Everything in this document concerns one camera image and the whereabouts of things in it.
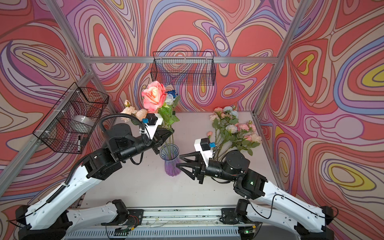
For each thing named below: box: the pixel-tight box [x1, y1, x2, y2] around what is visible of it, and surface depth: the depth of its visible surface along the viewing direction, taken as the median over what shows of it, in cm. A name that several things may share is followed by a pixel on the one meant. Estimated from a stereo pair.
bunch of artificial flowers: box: [209, 105, 263, 162], surface depth 105 cm
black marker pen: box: [78, 135, 81, 153], surface depth 73 cm
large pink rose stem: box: [142, 81, 181, 159], surface depth 42 cm
